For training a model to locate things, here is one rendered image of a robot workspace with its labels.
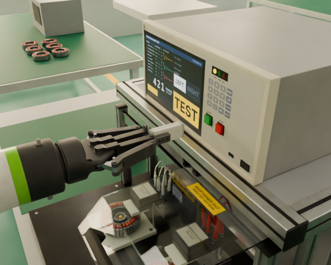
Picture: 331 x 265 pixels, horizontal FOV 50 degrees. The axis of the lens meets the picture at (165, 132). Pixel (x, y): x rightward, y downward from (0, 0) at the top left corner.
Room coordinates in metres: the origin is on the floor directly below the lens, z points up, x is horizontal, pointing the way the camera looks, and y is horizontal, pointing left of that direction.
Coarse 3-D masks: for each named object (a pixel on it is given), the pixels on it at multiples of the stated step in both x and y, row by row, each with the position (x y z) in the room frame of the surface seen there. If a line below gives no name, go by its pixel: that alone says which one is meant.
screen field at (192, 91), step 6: (174, 78) 0.74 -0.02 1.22; (180, 78) 0.72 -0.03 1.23; (174, 84) 0.74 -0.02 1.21; (180, 84) 0.72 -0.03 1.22; (186, 84) 0.70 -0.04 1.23; (186, 90) 0.70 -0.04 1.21; (192, 90) 0.68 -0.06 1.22; (198, 90) 0.66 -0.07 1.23; (192, 96) 0.68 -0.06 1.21; (198, 96) 0.66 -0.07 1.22
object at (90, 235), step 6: (90, 228) 0.45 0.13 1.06; (84, 234) 0.44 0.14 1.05; (90, 234) 0.44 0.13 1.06; (96, 234) 0.44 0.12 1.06; (102, 234) 0.45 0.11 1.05; (90, 240) 0.43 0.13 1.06; (96, 240) 0.42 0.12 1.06; (102, 240) 0.44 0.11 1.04; (90, 246) 0.42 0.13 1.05; (96, 246) 0.41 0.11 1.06; (102, 246) 0.41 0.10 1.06; (96, 252) 0.40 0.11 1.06; (102, 252) 0.40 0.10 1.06; (96, 258) 0.39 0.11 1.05; (102, 258) 0.39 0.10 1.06; (108, 258) 0.39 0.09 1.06; (102, 264) 0.38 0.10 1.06; (108, 264) 0.37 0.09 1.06
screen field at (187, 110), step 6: (174, 96) 0.74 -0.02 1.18; (180, 96) 0.72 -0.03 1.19; (174, 102) 0.74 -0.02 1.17; (180, 102) 0.72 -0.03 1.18; (186, 102) 0.70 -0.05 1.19; (174, 108) 0.74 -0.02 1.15; (180, 108) 0.72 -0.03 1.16; (186, 108) 0.70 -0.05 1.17; (192, 108) 0.68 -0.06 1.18; (198, 108) 0.66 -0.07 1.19; (180, 114) 0.72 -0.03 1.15; (186, 114) 0.70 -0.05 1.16; (192, 114) 0.68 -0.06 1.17; (198, 114) 0.66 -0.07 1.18; (192, 120) 0.68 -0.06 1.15; (198, 120) 0.66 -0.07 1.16; (198, 126) 0.66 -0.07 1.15
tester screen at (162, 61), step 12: (156, 48) 0.82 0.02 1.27; (168, 48) 0.77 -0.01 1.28; (156, 60) 0.82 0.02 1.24; (168, 60) 0.77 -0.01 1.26; (180, 60) 0.72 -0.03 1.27; (192, 60) 0.68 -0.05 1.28; (156, 72) 0.82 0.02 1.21; (168, 72) 0.77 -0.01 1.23; (180, 72) 0.72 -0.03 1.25; (192, 72) 0.68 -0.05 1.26; (168, 84) 0.77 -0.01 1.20; (192, 84) 0.68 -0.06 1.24; (156, 96) 0.82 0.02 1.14; (168, 96) 0.77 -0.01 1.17
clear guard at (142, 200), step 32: (128, 192) 0.54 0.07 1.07; (160, 192) 0.54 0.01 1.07; (96, 224) 0.49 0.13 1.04; (128, 224) 0.46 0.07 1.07; (160, 224) 0.46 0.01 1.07; (192, 224) 0.46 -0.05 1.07; (224, 224) 0.46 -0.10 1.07; (128, 256) 0.40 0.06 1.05; (160, 256) 0.39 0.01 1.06; (192, 256) 0.39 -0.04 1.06; (224, 256) 0.39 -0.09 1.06
